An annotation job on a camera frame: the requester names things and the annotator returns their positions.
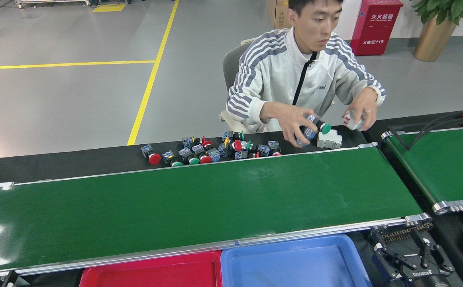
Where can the person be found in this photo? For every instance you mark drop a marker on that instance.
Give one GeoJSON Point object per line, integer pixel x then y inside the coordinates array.
{"type": "Point", "coordinates": [287, 71]}

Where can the blue plastic tray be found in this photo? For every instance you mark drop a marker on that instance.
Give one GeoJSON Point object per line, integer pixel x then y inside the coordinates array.
{"type": "Point", "coordinates": [295, 267]}

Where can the red plastic tray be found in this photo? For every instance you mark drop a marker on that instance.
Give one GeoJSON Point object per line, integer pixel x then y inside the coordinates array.
{"type": "Point", "coordinates": [152, 275]}

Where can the person's left hand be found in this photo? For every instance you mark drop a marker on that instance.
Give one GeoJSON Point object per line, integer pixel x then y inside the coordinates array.
{"type": "Point", "coordinates": [369, 105]}

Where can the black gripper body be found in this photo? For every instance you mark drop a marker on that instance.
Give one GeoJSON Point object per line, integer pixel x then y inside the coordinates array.
{"type": "Point", "coordinates": [430, 281]}

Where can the person's right hand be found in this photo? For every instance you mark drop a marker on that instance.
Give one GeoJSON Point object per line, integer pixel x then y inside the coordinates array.
{"type": "Point", "coordinates": [293, 121]}

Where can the red fire extinguisher cabinet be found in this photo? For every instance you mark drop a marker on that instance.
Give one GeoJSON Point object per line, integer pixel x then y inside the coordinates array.
{"type": "Point", "coordinates": [375, 28]}

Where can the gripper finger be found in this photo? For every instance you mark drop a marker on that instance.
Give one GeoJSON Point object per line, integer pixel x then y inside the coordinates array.
{"type": "Point", "coordinates": [387, 267]}
{"type": "Point", "coordinates": [434, 259]}

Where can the cardboard box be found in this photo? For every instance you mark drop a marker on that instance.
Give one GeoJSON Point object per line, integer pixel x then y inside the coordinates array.
{"type": "Point", "coordinates": [281, 16]}

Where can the grey office chair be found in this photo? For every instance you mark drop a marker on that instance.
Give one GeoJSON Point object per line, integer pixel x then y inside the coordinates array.
{"type": "Point", "coordinates": [231, 67]}

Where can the large red mushroom button switch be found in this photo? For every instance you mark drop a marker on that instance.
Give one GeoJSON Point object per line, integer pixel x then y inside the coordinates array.
{"type": "Point", "coordinates": [154, 158]}

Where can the green conveyor belt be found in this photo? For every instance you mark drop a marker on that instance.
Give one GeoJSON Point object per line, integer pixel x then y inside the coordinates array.
{"type": "Point", "coordinates": [215, 199]}
{"type": "Point", "coordinates": [450, 167]}

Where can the metal frame cart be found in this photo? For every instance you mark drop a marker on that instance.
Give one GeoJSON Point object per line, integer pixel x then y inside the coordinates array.
{"type": "Point", "coordinates": [52, 3]}

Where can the potted plant in gold pot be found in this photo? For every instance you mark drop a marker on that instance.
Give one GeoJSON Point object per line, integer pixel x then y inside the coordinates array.
{"type": "Point", "coordinates": [432, 40]}

